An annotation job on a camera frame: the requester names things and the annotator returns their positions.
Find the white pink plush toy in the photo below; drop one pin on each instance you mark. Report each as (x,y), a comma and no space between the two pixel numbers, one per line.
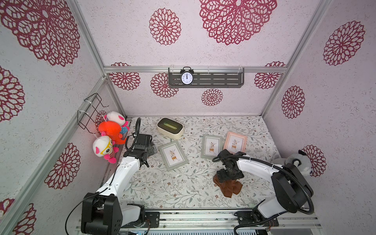
(117,118)

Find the cream tissue box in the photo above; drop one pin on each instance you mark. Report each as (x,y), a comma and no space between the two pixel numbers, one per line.
(170,128)

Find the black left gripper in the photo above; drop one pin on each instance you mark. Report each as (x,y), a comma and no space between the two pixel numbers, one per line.
(152,149)

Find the orange plush toy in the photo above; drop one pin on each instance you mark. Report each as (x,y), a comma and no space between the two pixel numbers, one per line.
(112,130)

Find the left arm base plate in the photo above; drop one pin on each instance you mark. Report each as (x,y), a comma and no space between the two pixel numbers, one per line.
(152,220)

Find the black alarm clock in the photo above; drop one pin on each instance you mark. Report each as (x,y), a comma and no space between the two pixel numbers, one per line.
(187,75)

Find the pink picture frame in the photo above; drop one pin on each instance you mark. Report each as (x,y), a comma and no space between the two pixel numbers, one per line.
(235,142)

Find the brown cloth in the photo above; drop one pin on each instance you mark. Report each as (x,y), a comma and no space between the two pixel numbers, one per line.
(228,187)

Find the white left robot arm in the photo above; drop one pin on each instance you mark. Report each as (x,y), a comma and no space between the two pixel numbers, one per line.
(102,213)

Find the grey wall shelf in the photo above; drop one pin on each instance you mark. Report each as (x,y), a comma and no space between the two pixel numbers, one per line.
(208,79)

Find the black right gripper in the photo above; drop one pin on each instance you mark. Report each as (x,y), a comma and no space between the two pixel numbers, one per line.
(230,174)

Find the green picture frame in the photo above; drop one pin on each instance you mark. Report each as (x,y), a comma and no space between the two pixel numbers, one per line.
(211,146)
(173,155)

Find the black wire basket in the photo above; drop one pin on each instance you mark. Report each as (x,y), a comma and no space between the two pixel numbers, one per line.
(91,117)

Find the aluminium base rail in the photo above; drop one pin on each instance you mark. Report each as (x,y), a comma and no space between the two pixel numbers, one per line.
(224,222)

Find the grey husky plush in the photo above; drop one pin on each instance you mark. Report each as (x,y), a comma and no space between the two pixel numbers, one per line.
(300,160)

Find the white plush with glasses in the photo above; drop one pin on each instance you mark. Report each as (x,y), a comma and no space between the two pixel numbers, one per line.
(104,147)

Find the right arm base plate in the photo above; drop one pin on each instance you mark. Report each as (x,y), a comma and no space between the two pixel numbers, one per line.
(254,219)

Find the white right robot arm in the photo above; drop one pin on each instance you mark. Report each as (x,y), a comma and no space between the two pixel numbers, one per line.
(292,191)

